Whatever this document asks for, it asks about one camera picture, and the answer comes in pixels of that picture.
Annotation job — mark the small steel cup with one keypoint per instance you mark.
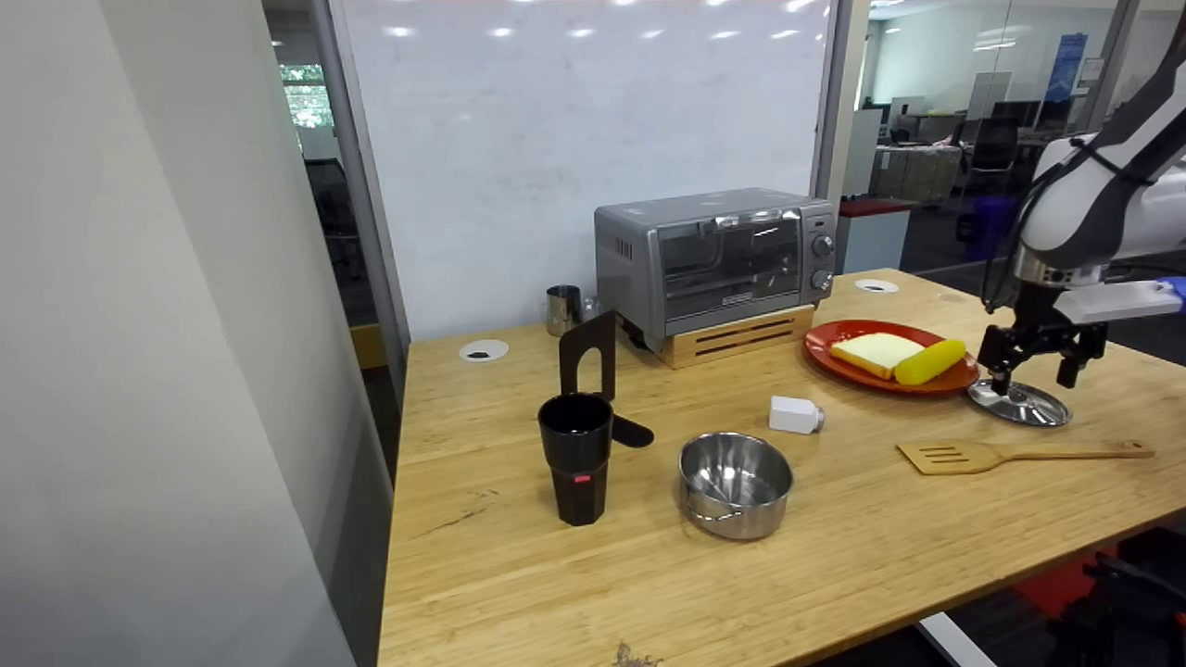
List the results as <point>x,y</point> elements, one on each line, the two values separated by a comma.
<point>565,310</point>

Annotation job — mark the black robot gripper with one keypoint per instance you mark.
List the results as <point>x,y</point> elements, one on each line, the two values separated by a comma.
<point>1035,326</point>

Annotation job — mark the wooden slatted stand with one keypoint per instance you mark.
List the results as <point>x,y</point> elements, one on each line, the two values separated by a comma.
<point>733,334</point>

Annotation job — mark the round steel pot lid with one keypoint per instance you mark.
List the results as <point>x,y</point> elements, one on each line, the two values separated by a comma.
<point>1020,407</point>

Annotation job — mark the pale butter block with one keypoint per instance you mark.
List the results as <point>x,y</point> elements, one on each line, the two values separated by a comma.
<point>874,355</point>

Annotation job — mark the red round plate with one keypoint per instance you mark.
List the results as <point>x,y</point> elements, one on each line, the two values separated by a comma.
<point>821,338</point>

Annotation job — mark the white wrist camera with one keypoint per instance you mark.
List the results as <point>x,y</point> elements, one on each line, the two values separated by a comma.
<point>1118,301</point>

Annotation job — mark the small steel pot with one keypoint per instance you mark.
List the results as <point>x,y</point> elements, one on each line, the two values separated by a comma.
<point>733,486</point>

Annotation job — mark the silver toaster oven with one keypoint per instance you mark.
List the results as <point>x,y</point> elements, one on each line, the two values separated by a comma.
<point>710,259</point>

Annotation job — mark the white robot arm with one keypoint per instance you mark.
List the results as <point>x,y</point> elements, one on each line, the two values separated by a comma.
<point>1098,199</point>

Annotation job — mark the wooden slotted spatula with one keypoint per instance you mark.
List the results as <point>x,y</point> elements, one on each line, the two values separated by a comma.
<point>965,459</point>

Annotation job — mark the round table cable grommet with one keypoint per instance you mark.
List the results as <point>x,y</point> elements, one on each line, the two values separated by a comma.
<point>483,351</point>

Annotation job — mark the yellow corn cob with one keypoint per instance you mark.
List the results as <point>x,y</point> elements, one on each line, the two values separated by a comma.
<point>929,364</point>

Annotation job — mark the black plastic cup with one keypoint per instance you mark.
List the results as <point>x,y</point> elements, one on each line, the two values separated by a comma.
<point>577,435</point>

